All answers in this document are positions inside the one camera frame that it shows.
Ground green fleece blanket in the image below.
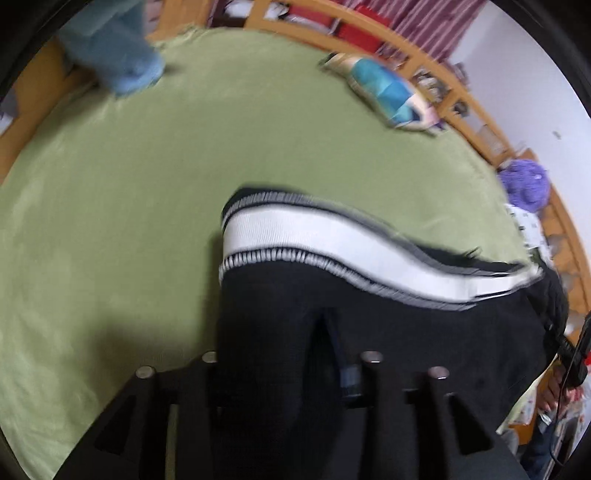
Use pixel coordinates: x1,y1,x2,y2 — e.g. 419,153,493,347
0,27,536,480

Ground blue plush toy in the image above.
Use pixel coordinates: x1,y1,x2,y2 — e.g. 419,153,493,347
58,0,165,97

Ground white floral pillow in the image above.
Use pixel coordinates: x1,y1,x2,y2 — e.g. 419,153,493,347
504,203,556,266

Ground maroon striped curtain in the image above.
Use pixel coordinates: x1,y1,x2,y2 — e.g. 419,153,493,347
367,0,488,63

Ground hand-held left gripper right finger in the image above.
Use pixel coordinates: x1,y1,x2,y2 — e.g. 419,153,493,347
310,306,529,480

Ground person's right hand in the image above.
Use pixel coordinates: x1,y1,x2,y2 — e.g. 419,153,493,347
539,367,578,416

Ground purple plush toy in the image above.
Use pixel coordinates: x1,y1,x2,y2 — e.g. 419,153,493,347
499,159,551,214

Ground black pants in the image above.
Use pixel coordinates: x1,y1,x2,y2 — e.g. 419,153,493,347
216,186,570,480

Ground geometric patterned pillow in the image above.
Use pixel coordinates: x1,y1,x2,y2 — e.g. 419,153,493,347
320,52,445,136

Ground red chair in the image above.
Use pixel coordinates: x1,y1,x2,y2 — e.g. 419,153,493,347
336,4,386,44

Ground wooden bed frame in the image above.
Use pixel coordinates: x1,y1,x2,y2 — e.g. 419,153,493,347
0,0,591,361

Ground black cable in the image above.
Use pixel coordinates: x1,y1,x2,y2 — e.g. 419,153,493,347
549,332,587,467

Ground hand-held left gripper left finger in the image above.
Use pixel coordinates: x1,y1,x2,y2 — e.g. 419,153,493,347
53,351,223,480

